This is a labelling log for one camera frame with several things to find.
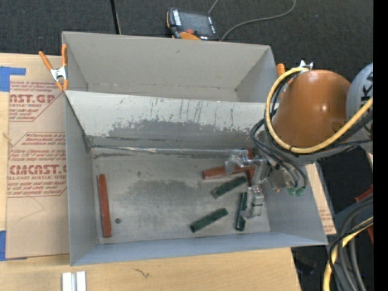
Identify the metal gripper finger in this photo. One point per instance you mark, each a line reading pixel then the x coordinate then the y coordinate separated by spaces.
pixel 238 159
pixel 254 205

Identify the dark green flat block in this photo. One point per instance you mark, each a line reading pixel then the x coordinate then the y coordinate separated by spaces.
pixel 228 186
pixel 209 220
pixel 241 223

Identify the red-brown flat block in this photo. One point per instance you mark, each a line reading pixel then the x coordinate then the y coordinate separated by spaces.
pixel 216 172
pixel 104 206

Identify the grey metal bin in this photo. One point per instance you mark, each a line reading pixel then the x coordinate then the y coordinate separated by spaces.
pixel 169 192

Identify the brown cardboard board red print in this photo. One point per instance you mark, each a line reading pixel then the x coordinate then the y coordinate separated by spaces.
pixel 36 150

